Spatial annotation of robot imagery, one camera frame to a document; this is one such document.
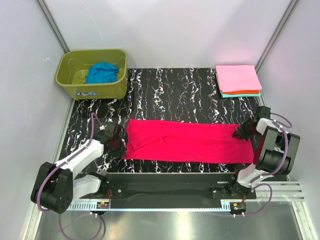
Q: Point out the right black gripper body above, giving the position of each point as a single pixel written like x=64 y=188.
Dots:
x=245 y=131

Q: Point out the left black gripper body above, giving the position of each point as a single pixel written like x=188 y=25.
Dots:
x=118 y=149

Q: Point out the magenta t shirt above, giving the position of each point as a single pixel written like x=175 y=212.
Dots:
x=170 y=141

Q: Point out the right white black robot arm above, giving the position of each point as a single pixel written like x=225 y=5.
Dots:
x=274 y=155

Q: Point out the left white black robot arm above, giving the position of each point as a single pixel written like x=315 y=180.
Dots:
x=58 y=184

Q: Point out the folded orange t shirt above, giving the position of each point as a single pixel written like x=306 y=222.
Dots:
x=246 y=92

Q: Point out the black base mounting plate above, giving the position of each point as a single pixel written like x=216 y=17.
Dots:
x=168 y=192

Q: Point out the folded light teal t shirt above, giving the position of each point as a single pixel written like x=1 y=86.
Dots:
x=235 y=95

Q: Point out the folded pink t shirt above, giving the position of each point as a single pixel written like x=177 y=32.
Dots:
x=237 y=78

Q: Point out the teal blue t shirt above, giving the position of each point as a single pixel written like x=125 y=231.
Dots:
x=102 y=73

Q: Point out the olive green plastic bin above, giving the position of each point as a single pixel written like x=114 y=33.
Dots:
x=74 y=67

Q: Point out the white slotted cable duct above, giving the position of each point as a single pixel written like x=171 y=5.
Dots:
x=89 y=205

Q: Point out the aluminium frame rail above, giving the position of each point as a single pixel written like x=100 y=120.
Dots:
x=281 y=191

